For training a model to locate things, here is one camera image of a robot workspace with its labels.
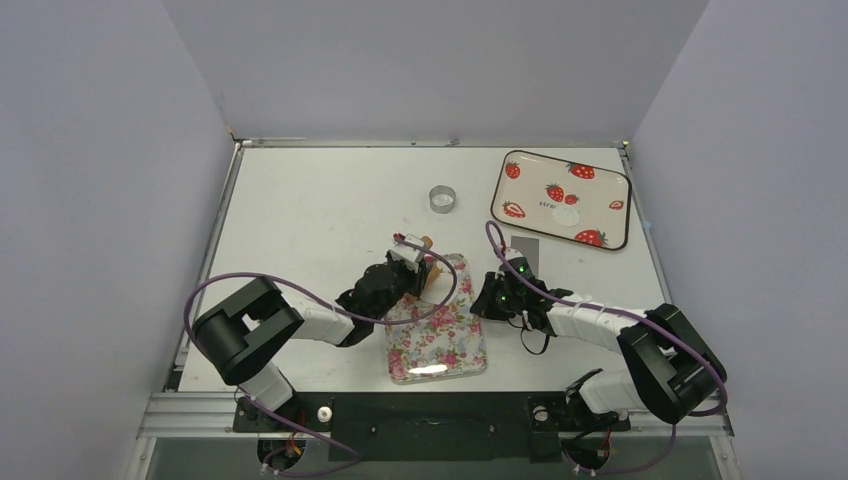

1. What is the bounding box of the aluminium front rail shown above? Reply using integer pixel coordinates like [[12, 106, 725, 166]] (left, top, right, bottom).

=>
[[137, 392, 733, 438]]

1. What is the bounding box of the flat round dumpling wrapper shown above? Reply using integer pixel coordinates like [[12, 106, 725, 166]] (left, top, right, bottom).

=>
[[552, 204, 580, 227]]

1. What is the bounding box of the strawberry pattern tray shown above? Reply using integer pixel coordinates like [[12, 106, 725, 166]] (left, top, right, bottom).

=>
[[490, 150, 632, 251]]

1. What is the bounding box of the metal spatula wooden handle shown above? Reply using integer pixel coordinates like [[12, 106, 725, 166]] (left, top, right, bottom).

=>
[[509, 235, 540, 275]]

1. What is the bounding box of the white dough piece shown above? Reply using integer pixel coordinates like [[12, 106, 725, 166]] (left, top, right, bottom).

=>
[[410, 261, 459, 305]]

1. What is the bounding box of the floral pattern tray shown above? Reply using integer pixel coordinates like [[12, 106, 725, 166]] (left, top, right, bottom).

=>
[[385, 253, 488, 384]]

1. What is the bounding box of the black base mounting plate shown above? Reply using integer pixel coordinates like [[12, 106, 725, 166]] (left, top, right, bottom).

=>
[[231, 392, 631, 464]]

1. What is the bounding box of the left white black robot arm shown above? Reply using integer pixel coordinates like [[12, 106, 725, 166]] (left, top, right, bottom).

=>
[[189, 255, 435, 430]]

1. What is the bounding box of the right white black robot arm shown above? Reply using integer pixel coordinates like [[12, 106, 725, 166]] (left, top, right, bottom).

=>
[[471, 257, 727, 427]]

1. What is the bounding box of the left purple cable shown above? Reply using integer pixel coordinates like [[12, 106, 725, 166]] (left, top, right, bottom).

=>
[[182, 237, 460, 480]]

